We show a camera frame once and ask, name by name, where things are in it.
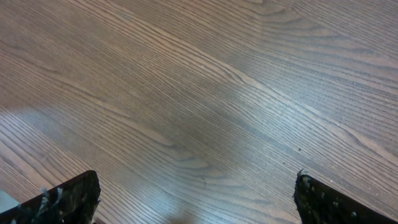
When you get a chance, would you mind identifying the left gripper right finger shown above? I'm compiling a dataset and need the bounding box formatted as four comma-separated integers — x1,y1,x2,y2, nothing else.
294,170,397,224

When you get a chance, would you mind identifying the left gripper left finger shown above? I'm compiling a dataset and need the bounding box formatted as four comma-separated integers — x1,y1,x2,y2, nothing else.
1,170,101,224

